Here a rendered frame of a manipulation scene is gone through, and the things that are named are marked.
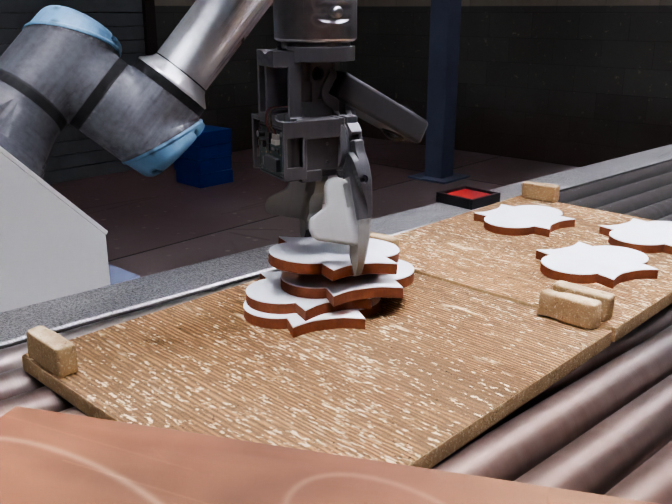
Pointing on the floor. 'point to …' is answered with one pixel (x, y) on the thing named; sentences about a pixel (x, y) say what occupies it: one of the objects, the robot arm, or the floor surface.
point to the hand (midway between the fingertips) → (336, 252)
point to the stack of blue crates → (207, 159)
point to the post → (442, 93)
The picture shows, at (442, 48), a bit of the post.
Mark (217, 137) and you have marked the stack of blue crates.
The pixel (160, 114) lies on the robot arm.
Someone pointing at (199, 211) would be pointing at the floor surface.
